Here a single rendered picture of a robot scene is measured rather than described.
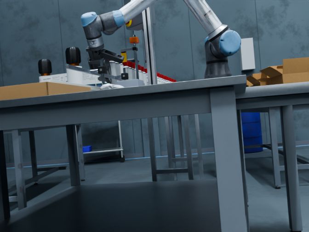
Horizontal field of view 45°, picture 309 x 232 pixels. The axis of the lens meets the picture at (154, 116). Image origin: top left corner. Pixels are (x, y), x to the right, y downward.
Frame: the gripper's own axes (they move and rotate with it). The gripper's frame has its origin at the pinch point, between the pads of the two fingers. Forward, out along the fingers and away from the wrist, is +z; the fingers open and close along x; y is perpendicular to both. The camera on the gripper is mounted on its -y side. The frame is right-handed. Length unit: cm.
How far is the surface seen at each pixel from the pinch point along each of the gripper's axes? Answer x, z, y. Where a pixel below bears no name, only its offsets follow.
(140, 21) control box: -45.3, -16.1, -10.1
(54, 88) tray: 76, -34, -13
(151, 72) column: -30.0, 9.7, -13.9
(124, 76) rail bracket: 4.7, -4.6, -9.4
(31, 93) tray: 80, -35, -8
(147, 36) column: -39.8, -8.4, -13.6
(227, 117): 85, -26, -59
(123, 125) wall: -403, 270, 154
